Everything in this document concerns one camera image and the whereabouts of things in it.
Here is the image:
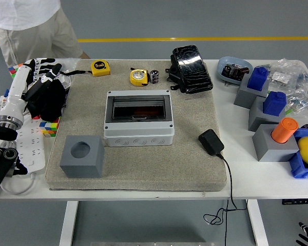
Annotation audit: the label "clear crumpled plastic bag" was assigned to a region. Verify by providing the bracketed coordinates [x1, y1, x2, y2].
[55, 58, 80, 77]

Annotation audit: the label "yellow tape measure silver face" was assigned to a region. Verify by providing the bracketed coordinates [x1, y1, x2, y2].
[129, 68, 150, 87]

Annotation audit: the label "smoky transparent box lid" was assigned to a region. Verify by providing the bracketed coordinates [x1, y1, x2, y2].
[105, 95, 174, 123]

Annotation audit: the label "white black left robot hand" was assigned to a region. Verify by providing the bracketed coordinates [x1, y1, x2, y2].
[0, 58, 63, 124]

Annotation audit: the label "white purple printed packet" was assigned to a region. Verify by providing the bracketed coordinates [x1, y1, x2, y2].
[56, 71, 73, 90]

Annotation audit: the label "grey block with round hole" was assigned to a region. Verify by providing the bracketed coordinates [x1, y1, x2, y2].
[59, 135, 105, 179]

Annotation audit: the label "white blue circuit breaker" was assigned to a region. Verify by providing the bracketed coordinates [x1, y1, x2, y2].
[0, 88, 11, 110]

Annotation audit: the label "black cloth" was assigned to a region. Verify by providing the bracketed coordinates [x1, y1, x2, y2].
[24, 76, 68, 121]

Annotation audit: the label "black table control panel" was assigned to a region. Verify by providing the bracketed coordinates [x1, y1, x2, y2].
[281, 198, 308, 206]

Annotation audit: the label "small black cylinder battery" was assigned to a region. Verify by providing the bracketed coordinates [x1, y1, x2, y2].
[149, 70, 160, 85]

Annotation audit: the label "yellow square tape measure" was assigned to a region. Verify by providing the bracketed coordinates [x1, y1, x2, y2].
[59, 60, 111, 77]

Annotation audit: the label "grey block holder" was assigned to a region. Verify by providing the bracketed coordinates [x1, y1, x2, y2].
[247, 96, 288, 133]
[233, 74, 271, 110]
[252, 124, 300, 162]

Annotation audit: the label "white table leg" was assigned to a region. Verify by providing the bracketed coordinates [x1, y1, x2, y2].
[246, 199, 269, 246]
[59, 200, 79, 246]

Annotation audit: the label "small multicolour puzzle cube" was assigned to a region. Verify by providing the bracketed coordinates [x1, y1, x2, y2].
[38, 116, 61, 138]

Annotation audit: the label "grey electrical enclosure box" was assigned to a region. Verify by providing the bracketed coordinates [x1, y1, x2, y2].
[103, 89, 176, 148]

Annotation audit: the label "blue plastic block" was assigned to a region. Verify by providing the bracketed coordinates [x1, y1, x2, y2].
[262, 91, 287, 116]
[246, 67, 270, 92]

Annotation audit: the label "dark electronic components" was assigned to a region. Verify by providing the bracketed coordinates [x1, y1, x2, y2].
[221, 63, 249, 83]

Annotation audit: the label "large multicolour puzzle cube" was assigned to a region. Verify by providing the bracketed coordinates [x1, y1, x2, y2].
[8, 63, 24, 78]

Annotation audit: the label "black power adapter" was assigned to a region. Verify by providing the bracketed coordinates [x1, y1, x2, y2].
[198, 129, 225, 156]

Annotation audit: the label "black adapter cord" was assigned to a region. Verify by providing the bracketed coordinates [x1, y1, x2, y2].
[203, 153, 248, 246]

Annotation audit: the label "white power strip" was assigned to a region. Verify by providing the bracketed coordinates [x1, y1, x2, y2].
[14, 114, 47, 176]

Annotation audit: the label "small white parts packet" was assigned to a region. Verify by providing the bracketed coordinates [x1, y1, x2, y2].
[271, 71, 290, 84]

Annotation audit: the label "grey-brown mat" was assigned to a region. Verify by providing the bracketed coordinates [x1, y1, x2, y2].
[45, 59, 227, 192]

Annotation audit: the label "blue plastic bin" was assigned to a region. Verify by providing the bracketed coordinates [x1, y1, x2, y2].
[288, 128, 308, 179]

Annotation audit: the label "person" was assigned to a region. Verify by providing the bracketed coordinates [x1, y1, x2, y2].
[0, 0, 91, 68]

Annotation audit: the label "clear bag of small parts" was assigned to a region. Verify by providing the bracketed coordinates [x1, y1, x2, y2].
[267, 58, 308, 115]

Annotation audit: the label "blue-grey bowl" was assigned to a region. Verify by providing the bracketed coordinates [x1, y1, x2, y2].
[217, 56, 254, 87]

